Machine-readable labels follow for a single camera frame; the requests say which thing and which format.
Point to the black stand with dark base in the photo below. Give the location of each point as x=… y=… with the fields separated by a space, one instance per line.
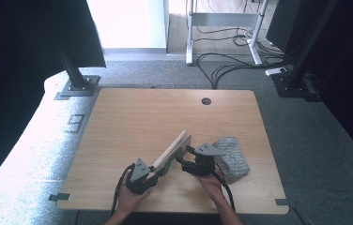
x=293 y=82

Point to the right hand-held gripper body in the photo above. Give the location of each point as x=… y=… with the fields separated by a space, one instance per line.
x=202 y=162

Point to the grey tape piece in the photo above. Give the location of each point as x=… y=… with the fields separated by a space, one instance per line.
x=281 y=202
x=59 y=197

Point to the black curtain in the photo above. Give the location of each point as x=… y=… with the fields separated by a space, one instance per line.
x=18 y=68

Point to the white panel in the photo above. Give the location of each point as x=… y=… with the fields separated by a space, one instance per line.
x=127 y=25

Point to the dark flat panel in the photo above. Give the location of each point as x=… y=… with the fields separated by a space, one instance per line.
x=282 y=28

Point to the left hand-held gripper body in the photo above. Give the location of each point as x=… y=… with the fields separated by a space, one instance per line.
x=140 y=181

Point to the person's left hand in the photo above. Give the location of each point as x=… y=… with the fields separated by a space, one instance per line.
x=132 y=200

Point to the grey floor tape mark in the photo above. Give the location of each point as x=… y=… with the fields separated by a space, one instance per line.
x=75 y=123

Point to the white desk frame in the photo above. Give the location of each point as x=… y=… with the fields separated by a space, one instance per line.
x=221 y=19

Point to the grey knitted cloth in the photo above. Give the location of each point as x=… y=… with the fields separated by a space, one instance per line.
x=234 y=156

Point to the person's right hand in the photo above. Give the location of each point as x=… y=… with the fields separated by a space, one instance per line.
x=210 y=184

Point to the black stand with base plate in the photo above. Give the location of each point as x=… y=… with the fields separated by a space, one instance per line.
x=77 y=84

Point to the caterpillar picture board book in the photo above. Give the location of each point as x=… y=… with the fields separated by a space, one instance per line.
x=173 y=153

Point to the white power strip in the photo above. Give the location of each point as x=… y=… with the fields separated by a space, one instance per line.
x=276 y=71

